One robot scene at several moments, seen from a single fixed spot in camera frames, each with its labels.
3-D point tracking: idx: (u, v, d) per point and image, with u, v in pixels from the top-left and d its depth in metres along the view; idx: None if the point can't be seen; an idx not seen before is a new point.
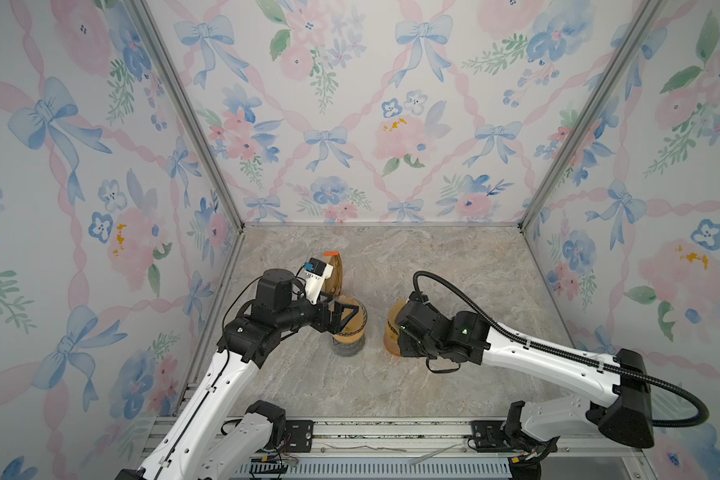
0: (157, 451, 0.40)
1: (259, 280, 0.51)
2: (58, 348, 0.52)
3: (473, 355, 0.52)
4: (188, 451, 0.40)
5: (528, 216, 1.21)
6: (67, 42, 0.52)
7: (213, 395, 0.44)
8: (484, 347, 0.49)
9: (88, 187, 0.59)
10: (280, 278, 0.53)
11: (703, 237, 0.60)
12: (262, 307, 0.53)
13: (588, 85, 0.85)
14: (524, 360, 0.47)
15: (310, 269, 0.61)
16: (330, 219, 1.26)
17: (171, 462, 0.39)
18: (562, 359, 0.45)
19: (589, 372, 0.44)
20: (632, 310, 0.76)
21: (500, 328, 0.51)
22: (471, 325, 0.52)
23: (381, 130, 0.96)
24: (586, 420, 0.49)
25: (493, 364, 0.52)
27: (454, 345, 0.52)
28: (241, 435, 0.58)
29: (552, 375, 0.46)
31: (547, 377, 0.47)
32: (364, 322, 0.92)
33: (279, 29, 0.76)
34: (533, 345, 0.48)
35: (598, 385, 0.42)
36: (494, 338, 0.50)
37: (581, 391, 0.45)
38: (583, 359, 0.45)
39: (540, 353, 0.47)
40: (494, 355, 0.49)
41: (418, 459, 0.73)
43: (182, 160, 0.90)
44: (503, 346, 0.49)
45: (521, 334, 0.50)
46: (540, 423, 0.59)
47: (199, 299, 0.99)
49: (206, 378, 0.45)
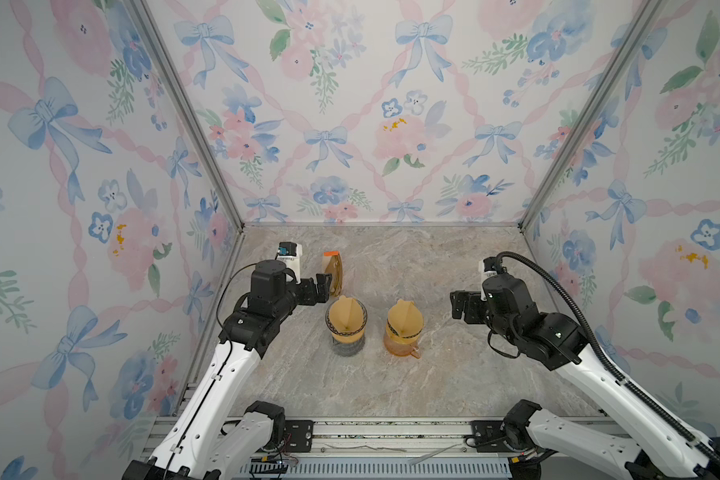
0: (168, 439, 0.40)
1: (252, 274, 0.52)
2: (58, 348, 0.52)
3: (553, 358, 0.48)
4: (199, 437, 0.41)
5: (528, 216, 1.21)
6: (67, 42, 0.52)
7: (218, 384, 0.45)
8: (574, 359, 0.46)
9: (88, 187, 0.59)
10: (274, 272, 0.54)
11: (702, 237, 0.60)
12: (262, 297, 0.54)
13: (588, 85, 0.85)
14: (610, 393, 0.43)
15: (285, 252, 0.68)
16: (330, 219, 1.26)
17: (183, 449, 0.39)
18: (651, 412, 0.42)
19: (675, 439, 0.40)
20: (632, 311, 0.79)
21: (602, 357, 0.46)
22: (567, 330, 0.48)
23: (381, 130, 0.96)
24: (622, 469, 0.47)
25: (572, 379, 0.47)
27: (538, 340, 0.48)
28: (242, 432, 0.58)
29: (626, 420, 0.43)
31: (615, 415, 0.44)
32: (364, 322, 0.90)
33: (279, 29, 0.76)
34: (627, 385, 0.44)
35: (680, 456, 0.39)
36: (589, 359, 0.46)
37: (650, 447, 0.42)
38: (677, 425, 0.41)
39: (632, 398, 0.43)
40: (579, 373, 0.45)
41: (418, 459, 0.73)
43: (182, 160, 0.90)
44: (595, 370, 0.45)
45: (621, 368, 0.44)
46: (553, 436, 0.59)
47: (199, 300, 0.99)
49: (210, 368, 0.46)
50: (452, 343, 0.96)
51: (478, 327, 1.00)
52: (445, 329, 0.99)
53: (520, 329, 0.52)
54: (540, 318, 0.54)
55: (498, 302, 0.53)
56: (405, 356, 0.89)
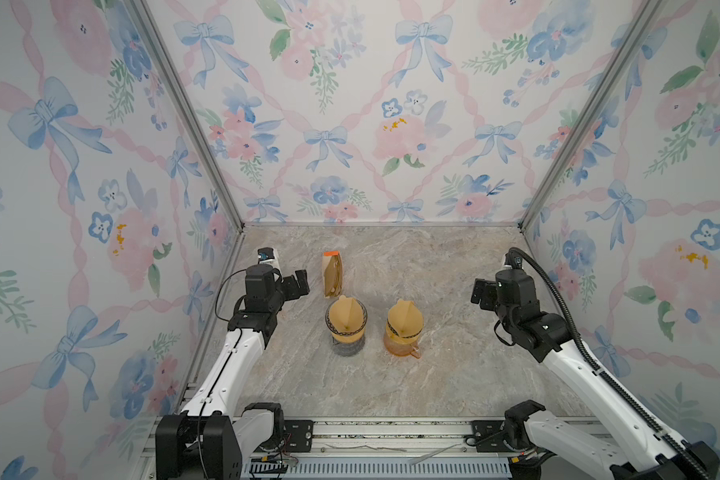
0: (196, 396, 0.44)
1: (245, 278, 0.60)
2: (58, 348, 0.52)
3: (537, 350, 0.54)
4: (225, 391, 0.45)
5: (528, 216, 1.21)
6: (67, 42, 0.52)
7: (234, 355, 0.51)
8: (554, 347, 0.51)
9: (88, 187, 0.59)
10: (264, 273, 0.62)
11: (703, 237, 0.60)
12: (257, 294, 0.62)
13: (588, 85, 0.85)
14: (584, 380, 0.47)
15: (265, 257, 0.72)
16: (330, 219, 1.26)
17: (212, 401, 0.43)
18: (623, 404, 0.44)
19: (643, 429, 0.42)
20: (632, 310, 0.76)
21: (583, 350, 0.50)
22: (556, 328, 0.53)
23: (381, 130, 0.96)
24: (605, 470, 0.47)
25: (552, 369, 0.52)
27: (529, 331, 0.54)
28: (247, 421, 0.58)
29: (604, 412, 0.45)
31: (592, 407, 0.47)
32: (364, 322, 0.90)
33: (279, 29, 0.76)
34: (602, 374, 0.47)
35: (644, 444, 0.41)
36: (568, 350, 0.50)
37: (622, 439, 0.43)
38: (648, 417, 0.43)
39: (606, 387, 0.46)
40: (558, 361, 0.50)
41: (418, 459, 0.73)
43: (182, 160, 0.90)
44: (572, 359, 0.49)
45: (599, 361, 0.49)
46: (548, 433, 0.59)
47: (199, 299, 0.99)
49: (225, 347, 0.53)
50: (452, 343, 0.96)
51: (478, 327, 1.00)
52: (445, 329, 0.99)
53: (516, 319, 0.58)
54: (537, 315, 0.59)
55: (506, 292, 0.59)
56: (405, 356, 0.89)
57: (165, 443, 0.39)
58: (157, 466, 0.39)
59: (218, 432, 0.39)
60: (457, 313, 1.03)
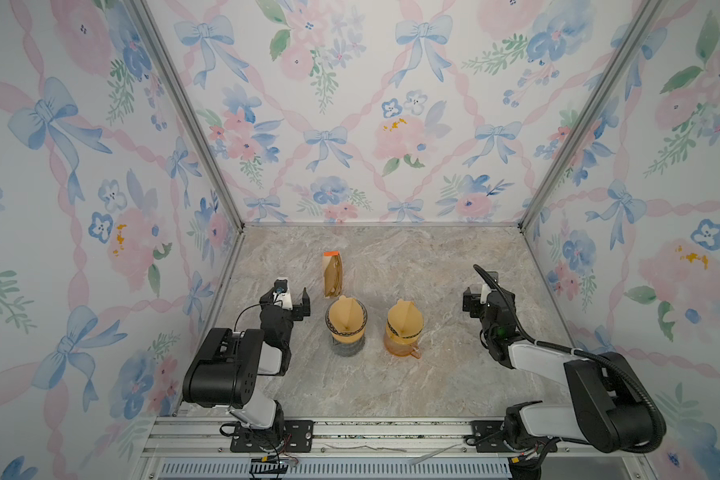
0: None
1: (262, 325, 0.69)
2: (58, 348, 0.52)
3: (504, 361, 0.69)
4: None
5: (528, 216, 1.21)
6: (67, 41, 0.52)
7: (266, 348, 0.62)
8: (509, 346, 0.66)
9: (88, 187, 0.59)
10: (276, 320, 0.70)
11: (702, 237, 0.60)
12: (272, 335, 0.70)
13: (588, 85, 0.85)
14: (530, 351, 0.61)
15: (280, 291, 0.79)
16: (330, 219, 1.26)
17: None
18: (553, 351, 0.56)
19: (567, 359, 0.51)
20: (631, 310, 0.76)
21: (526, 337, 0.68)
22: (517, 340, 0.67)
23: (381, 130, 0.96)
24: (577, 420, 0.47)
25: (515, 366, 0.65)
27: (499, 346, 0.70)
28: (257, 395, 0.59)
29: (547, 366, 0.56)
31: (543, 369, 0.57)
32: (364, 322, 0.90)
33: (279, 29, 0.76)
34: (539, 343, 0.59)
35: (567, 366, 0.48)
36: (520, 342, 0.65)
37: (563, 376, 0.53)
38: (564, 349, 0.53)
39: (542, 347, 0.60)
40: (514, 349, 0.65)
41: (418, 459, 0.73)
43: (182, 160, 0.90)
44: (521, 344, 0.64)
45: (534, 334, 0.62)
46: (536, 410, 0.61)
47: (199, 299, 0.99)
49: None
50: (452, 343, 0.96)
51: (479, 327, 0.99)
52: (445, 329, 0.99)
53: (493, 336, 0.72)
54: (513, 331, 0.73)
55: (493, 310, 0.71)
56: (405, 356, 0.89)
57: (213, 336, 0.51)
58: (199, 351, 0.49)
59: (258, 332, 0.52)
60: (457, 313, 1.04)
